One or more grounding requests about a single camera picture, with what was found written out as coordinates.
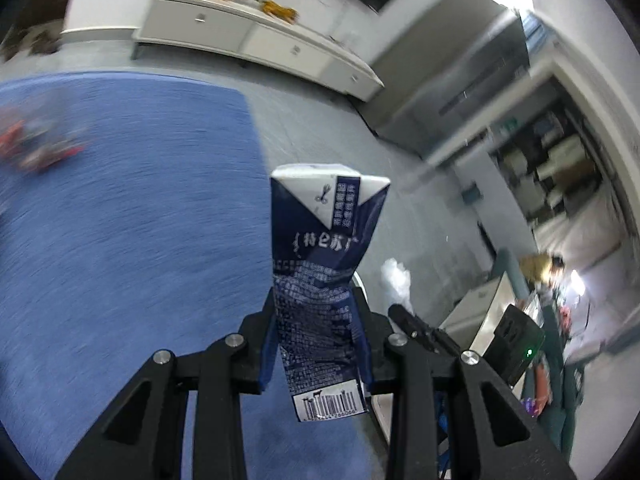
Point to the white TV cabinet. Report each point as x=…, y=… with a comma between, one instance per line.
x=241, y=32

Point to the grey refrigerator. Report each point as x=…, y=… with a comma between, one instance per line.
x=444, y=69

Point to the blue white milk carton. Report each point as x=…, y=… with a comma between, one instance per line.
x=323, y=217

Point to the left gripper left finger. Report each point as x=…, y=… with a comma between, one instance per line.
x=140, y=434

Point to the blue shaggy rug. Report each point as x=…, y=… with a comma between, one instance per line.
x=157, y=235

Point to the clear plastic wrap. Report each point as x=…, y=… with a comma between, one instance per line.
x=396, y=284

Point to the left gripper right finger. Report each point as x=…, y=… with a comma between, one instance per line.
x=490, y=434

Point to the clear bag with red wrappers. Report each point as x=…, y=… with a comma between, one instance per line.
x=38, y=132

